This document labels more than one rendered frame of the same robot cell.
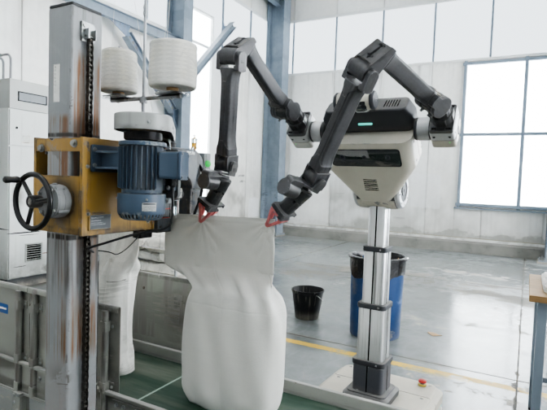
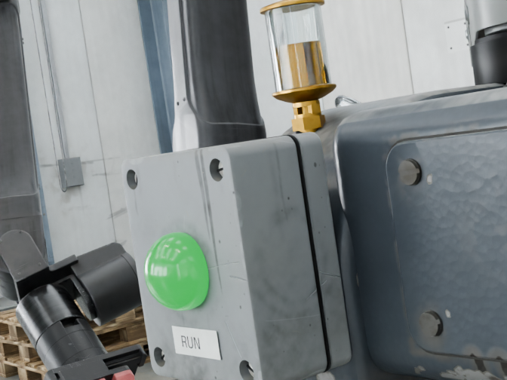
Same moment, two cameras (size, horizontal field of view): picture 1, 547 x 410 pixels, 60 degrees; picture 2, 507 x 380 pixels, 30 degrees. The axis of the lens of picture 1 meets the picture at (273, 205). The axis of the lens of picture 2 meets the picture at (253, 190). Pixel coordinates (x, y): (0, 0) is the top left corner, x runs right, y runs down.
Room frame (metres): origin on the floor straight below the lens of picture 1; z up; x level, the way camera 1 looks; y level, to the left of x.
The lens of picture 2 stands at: (2.39, 0.48, 1.33)
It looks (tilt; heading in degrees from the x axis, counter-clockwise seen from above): 3 degrees down; 204
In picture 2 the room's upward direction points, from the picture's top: 8 degrees counter-clockwise
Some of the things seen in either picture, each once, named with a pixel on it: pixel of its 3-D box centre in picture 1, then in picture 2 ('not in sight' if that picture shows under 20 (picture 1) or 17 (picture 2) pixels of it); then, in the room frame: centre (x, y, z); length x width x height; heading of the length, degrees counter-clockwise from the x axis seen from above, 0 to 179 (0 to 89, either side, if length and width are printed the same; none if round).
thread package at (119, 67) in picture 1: (118, 71); not in sight; (1.78, 0.59, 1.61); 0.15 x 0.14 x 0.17; 62
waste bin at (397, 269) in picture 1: (376, 294); not in sight; (3.80, -0.86, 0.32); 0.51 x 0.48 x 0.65; 152
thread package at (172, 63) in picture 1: (172, 66); not in sight; (1.65, 0.36, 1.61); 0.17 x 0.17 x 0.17
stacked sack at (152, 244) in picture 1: (179, 242); not in sight; (4.73, 0.94, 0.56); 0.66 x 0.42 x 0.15; 152
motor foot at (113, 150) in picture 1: (115, 159); not in sight; (1.53, 0.52, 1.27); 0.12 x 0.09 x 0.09; 152
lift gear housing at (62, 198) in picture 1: (53, 200); not in sight; (1.48, 0.69, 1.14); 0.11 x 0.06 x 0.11; 62
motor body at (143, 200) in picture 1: (142, 181); not in sight; (1.52, 0.43, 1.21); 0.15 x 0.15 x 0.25
